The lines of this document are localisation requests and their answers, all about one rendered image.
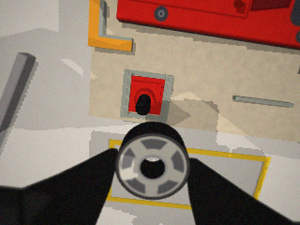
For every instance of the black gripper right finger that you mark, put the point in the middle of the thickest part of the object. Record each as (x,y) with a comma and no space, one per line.
(215,200)

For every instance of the black tyre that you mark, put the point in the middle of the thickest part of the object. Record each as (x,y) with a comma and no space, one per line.
(152,180)

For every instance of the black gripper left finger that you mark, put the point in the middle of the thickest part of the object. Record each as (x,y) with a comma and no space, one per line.
(75,196)

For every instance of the yellow rectangular outline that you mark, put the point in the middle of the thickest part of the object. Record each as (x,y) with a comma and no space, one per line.
(200,152)

